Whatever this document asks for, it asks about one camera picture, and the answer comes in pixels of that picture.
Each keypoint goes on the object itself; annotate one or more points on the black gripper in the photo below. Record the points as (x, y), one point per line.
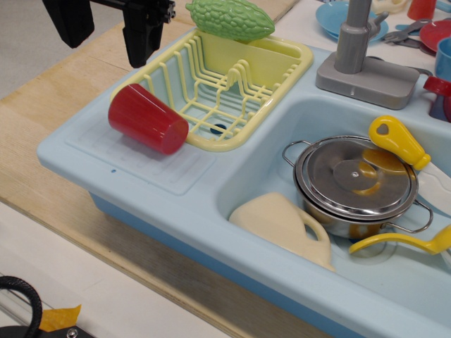
(74, 23)

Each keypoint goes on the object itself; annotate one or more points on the red plastic cup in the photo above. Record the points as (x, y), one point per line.
(138, 114)

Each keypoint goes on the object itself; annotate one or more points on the orange plastic cup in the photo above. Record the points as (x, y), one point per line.
(421, 9)

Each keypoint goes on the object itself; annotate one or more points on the blue plastic cup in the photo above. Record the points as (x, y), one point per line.
(443, 60)

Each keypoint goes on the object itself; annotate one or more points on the yellow plastic dish rack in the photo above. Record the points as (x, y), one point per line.
(223, 88)

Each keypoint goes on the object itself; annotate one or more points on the green bitter melon toy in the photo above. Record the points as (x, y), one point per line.
(235, 20)

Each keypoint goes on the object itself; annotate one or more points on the blue plastic plate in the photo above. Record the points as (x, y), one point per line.
(331, 15)

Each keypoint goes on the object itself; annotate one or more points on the grey toy faucet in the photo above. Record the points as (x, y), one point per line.
(350, 72)

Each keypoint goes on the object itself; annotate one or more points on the cream plastic mug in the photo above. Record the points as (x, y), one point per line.
(276, 219)

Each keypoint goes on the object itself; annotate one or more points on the cream plastic toy item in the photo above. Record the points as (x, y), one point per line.
(390, 6)

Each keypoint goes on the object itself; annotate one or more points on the steel pot lid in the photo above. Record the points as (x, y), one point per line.
(351, 177)

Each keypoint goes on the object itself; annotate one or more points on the grey plastic fork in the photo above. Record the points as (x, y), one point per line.
(401, 37)

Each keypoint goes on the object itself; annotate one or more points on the yellow tape piece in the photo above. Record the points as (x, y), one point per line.
(61, 318)

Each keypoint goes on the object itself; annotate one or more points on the light blue toy sink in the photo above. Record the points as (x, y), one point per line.
(185, 201)

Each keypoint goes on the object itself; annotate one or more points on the blue plastic utensil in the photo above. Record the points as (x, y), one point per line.
(405, 26)

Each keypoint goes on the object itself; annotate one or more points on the black base with screw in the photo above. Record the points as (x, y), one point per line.
(20, 331)

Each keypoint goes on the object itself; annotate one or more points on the red plastic plate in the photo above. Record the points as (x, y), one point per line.
(432, 33)

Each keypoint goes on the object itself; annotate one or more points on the yellow plastic spoon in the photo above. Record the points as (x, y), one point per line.
(439, 243)

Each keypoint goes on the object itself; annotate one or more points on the steel pot with handles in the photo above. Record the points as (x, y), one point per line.
(417, 218)

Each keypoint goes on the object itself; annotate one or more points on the yellow handled toy knife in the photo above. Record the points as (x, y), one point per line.
(388, 133)

